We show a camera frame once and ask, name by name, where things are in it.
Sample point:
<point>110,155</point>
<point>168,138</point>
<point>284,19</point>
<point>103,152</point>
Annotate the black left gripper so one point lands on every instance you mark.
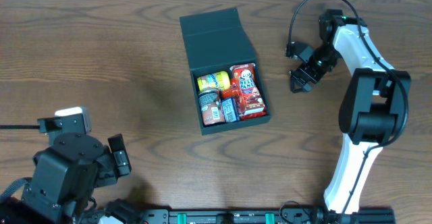
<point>119,156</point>

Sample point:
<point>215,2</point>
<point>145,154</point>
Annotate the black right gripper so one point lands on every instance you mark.
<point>306,73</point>

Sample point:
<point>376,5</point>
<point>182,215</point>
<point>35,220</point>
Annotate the red Hello Panda box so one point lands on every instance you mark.
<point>251,103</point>

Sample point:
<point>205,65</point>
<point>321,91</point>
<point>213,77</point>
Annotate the small blue barcode box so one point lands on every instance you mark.
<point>230,110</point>

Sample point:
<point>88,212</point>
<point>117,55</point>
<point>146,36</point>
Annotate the yellow Mentos bottle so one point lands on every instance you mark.
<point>219,80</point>

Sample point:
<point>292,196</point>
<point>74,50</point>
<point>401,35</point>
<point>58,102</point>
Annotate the red Pringles can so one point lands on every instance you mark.
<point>210,107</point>

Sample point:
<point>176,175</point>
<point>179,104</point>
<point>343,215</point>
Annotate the black gift box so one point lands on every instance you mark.
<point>215,41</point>

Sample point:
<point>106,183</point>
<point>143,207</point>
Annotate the orange Hacks candy bag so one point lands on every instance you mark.
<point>231,92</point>

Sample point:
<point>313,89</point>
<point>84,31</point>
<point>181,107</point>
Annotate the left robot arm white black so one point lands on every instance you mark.
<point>66,174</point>

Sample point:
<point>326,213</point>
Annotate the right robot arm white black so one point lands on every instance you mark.
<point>374,106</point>

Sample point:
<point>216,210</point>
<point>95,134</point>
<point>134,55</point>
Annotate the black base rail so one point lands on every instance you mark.
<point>120,211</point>

